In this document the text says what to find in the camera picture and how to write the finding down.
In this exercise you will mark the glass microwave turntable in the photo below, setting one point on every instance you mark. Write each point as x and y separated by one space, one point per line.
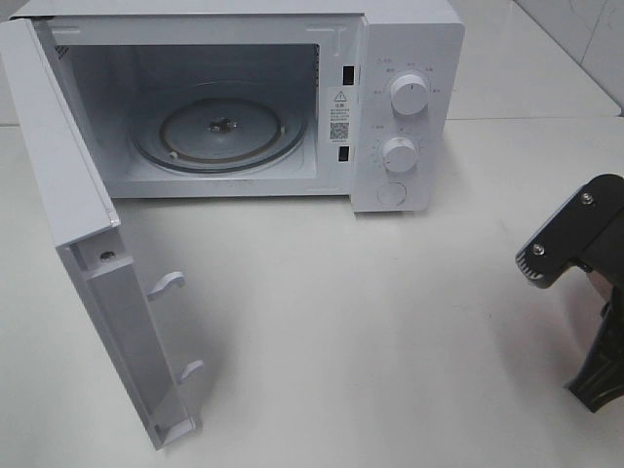
220 128

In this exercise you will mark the upper white power knob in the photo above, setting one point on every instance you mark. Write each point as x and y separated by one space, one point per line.
409 93

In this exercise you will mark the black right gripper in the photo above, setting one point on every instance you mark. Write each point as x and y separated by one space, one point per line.
597 248

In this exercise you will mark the round white door button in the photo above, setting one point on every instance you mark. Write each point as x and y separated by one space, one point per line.
392 194

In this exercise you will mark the white timer knob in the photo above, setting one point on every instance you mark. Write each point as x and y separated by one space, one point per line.
399 155

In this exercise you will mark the white microwave oven body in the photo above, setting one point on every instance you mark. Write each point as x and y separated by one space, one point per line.
346 52

